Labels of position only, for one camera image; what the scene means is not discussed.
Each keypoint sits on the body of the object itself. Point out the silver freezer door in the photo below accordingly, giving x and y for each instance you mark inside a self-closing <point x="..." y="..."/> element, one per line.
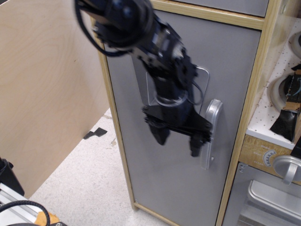
<point x="249" y="7"/>

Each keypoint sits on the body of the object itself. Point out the white speckled countertop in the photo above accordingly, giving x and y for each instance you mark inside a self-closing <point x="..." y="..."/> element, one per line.
<point x="265" y="114"/>

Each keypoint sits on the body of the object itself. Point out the plywood side board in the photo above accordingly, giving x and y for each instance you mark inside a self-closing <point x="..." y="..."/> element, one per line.
<point x="52" y="90"/>

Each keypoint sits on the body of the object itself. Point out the silver oven door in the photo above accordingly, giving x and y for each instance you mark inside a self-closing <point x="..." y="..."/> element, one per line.
<point x="241" y="211"/>

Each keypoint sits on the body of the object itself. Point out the orange tape piece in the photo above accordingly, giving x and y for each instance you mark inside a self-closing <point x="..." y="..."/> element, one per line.
<point x="41" y="219"/>

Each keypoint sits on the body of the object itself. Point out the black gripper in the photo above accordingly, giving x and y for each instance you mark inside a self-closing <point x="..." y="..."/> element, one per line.
<point x="179" y="116"/>

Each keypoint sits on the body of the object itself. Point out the silver ice dispenser panel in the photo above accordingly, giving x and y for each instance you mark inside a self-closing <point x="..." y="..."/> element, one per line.
<point x="147" y="86"/>

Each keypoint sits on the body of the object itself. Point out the aluminium rail base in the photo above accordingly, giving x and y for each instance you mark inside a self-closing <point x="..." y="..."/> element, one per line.
<point x="22" y="214"/>

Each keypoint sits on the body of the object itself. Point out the silver oven door handle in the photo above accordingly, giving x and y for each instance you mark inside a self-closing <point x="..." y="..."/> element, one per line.
<point x="275" y="200"/>

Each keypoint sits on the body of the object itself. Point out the silver fridge door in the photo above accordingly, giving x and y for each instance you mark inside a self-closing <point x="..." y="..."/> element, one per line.
<point x="166" y="178"/>

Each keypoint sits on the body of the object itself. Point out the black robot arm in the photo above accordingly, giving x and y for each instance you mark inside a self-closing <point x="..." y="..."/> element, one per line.
<point x="119" y="27"/>

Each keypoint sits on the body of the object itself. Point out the silver fridge door handle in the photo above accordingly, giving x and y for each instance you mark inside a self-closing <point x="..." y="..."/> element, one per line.
<point x="212" y="114"/>

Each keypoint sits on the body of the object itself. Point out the black tape scrap on floor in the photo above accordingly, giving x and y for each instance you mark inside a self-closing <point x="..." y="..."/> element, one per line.
<point x="98" y="132"/>

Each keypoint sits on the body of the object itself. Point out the black box at left edge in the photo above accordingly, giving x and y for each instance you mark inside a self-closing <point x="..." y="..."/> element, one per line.
<point x="8" y="177"/>

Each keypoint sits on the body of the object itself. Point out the wooden toy kitchen cabinet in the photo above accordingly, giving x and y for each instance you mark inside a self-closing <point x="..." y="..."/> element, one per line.
<point x="279" y="16"/>

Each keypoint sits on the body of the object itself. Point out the silver oven knob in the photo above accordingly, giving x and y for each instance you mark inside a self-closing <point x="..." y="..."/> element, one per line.
<point x="288" y="168"/>

